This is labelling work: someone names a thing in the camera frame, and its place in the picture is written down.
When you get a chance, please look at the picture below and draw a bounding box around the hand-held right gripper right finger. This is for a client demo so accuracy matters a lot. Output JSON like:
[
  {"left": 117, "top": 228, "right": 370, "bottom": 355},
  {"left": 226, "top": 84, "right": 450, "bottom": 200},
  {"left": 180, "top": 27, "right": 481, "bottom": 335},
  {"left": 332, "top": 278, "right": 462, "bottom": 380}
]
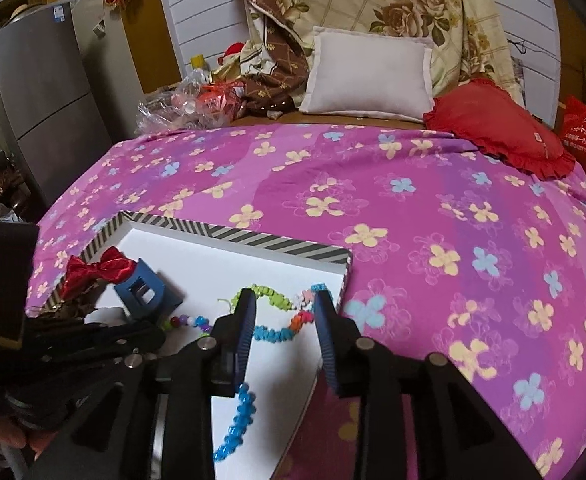
[{"left": 314, "top": 290, "right": 544, "bottom": 480}]

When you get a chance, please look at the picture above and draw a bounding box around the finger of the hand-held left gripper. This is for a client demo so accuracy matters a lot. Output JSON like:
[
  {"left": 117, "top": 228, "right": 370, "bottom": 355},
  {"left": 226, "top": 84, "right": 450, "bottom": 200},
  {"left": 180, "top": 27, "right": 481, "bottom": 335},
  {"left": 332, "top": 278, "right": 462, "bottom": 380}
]
[{"left": 25, "top": 317, "right": 167, "bottom": 362}]

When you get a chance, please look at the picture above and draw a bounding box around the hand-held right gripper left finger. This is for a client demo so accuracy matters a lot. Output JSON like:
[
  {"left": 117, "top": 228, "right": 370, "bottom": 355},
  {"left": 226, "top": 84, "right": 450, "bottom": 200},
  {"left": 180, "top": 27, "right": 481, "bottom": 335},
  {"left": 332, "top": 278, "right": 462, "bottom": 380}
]
[{"left": 23, "top": 289, "right": 257, "bottom": 480}]

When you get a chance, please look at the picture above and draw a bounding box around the multicoloured bead bracelet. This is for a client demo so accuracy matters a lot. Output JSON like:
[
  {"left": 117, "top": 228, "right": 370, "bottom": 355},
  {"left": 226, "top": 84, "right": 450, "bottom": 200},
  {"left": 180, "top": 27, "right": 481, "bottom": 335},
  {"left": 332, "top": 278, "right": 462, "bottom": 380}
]
[{"left": 160, "top": 314, "right": 211, "bottom": 333}]

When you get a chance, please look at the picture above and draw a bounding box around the blue hair claw clip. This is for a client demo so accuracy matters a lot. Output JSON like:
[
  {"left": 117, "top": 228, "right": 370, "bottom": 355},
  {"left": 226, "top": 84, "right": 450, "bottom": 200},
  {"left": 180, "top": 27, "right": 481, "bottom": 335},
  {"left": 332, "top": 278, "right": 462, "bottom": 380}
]
[{"left": 114, "top": 258, "right": 184, "bottom": 322}]

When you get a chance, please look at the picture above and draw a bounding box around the red satin hair bow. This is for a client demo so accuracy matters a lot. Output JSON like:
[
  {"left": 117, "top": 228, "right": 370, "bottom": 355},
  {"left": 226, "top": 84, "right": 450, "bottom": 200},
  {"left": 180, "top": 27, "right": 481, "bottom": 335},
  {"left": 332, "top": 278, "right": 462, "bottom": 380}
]
[{"left": 58, "top": 246, "right": 141, "bottom": 298}]

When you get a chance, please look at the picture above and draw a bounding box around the striped cardboard box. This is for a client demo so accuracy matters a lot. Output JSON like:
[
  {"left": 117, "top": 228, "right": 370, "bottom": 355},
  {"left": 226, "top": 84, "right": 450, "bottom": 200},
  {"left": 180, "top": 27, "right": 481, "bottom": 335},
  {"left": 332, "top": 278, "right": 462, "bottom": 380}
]
[{"left": 40, "top": 211, "right": 354, "bottom": 480}]

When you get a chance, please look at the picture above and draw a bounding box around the plastic flower bead necklace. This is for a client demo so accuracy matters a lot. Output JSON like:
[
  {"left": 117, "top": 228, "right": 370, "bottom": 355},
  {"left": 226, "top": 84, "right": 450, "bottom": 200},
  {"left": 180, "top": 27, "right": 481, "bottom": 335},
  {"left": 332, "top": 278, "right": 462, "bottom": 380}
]
[{"left": 213, "top": 282, "right": 331, "bottom": 463}]

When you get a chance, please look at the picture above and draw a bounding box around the leopard print hair bow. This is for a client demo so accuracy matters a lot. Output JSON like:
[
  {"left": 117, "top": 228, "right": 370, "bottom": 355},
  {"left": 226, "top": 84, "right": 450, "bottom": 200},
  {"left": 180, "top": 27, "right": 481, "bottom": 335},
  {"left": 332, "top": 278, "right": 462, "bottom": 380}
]
[{"left": 38, "top": 280, "right": 108, "bottom": 318}]

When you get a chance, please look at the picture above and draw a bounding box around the pink floral bedsheet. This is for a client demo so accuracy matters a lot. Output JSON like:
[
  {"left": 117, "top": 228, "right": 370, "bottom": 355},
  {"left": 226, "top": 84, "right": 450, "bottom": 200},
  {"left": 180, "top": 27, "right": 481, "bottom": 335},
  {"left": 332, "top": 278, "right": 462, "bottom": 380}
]
[{"left": 25, "top": 122, "right": 586, "bottom": 480}]

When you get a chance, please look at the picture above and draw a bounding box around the grey refrigerator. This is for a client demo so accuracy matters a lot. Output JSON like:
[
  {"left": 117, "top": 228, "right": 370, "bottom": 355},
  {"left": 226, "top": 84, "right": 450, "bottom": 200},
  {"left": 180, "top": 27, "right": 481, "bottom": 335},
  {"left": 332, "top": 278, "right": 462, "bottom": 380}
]
[{"left": 0, "top": 2, "right": 114, "bottom": 208}]

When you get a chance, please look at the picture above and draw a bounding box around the clear plastic bag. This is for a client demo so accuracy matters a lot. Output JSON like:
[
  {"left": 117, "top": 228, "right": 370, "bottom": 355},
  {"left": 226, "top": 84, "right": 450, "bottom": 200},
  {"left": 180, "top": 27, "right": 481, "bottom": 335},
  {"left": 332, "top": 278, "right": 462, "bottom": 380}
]
[{"left": 135, "top": 70, "right": 249, "bottom": 136}]

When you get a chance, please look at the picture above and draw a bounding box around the grey cabinet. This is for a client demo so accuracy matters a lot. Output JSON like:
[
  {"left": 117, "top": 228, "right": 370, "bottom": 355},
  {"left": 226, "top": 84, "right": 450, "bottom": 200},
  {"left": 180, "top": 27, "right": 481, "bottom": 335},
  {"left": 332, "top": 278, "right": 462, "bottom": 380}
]
[{"left": 70, "top": 0, "right": 144, "bottom": 148}]

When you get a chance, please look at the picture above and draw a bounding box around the white pillow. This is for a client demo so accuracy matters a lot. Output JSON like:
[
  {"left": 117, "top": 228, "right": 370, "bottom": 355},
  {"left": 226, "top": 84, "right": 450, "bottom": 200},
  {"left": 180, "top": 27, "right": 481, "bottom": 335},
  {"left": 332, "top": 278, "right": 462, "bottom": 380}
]
[{"left": 298, "top": 26, "right": 436, "bottom": 122}]

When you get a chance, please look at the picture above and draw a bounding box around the red ruffled pillow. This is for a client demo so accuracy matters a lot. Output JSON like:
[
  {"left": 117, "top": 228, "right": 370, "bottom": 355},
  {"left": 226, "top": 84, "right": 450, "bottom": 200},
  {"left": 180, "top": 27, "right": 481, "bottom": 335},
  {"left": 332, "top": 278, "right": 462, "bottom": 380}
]
[{"left": 423, "top": 78, "right": 576, "bottom": 179}]

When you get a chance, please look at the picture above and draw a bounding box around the brown patterned quilt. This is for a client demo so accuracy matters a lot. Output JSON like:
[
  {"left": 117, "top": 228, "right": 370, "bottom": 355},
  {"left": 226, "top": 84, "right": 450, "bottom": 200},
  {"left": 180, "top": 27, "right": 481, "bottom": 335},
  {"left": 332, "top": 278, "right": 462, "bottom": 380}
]
[{"left": 200, "top": 0, "right": 314, "bottom": 113}]

